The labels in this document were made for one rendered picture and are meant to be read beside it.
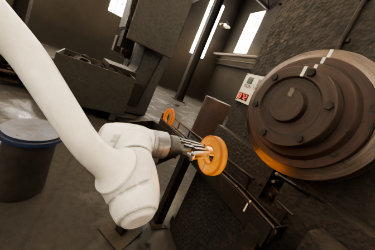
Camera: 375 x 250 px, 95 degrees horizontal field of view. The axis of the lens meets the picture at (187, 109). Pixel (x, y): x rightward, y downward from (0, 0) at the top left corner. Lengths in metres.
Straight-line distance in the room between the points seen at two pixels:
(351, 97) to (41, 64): 0.74
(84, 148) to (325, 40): 0.99
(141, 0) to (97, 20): 7.51
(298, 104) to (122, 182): 0.55
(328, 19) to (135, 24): 2.44
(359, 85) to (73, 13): 10.38
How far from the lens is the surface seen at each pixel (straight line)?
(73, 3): 10.57
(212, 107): 3.52
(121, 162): 0.38
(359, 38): 0.97
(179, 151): 0.59
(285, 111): 0.66
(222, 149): 0.66
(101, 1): 10.54
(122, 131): 0.51
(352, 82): 0.69
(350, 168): 0.67
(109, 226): 1.43
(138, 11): 2.99
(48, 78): 0.40
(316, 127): 0.62
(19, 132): 1.35
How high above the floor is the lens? 1.07
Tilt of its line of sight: 10 degrees down
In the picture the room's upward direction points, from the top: 23 degrees clockwise
